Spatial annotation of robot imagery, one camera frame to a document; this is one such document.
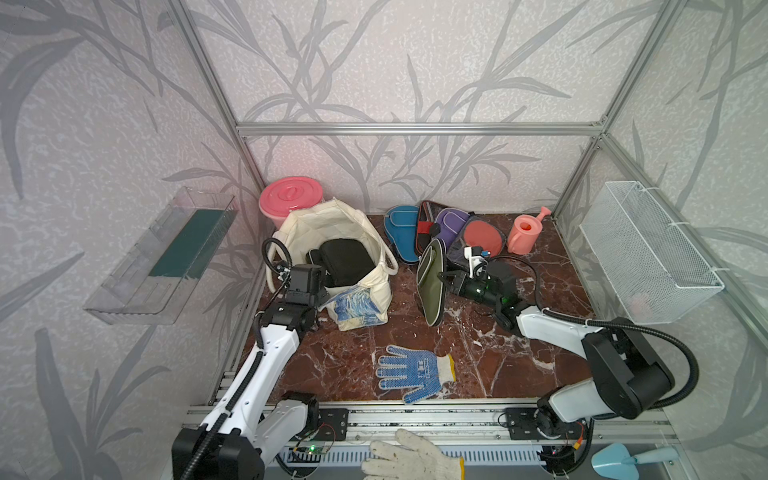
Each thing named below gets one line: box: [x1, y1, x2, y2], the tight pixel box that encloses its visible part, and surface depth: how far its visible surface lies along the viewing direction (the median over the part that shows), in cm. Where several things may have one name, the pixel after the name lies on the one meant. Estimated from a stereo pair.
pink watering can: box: [507, 206, 551, 256], surface depth 105 cm
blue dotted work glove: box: [376, 345, 457, 404], surface depth 84 cm
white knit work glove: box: [361, 428, 465, 480], surface depth 69 cm
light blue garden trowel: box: [591, 443, 680, 480], surface depth 70 cm
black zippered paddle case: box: [307, 238, 376, 288], surface depth 98 cm
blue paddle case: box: [384, 205, 419, 263], surface depth 113 cm
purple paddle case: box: [434, 207, 470, 250], surface depth 114 cm
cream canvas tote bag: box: [266, 198, 399, 331], surface depth 88 cm
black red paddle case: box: [415, 200, 447, 256], surface depth 114 cm
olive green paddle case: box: [416, 238, 446, 327], surface depth 86 cm
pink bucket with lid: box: [260, 176, 324, 229], surface depth 104 cm
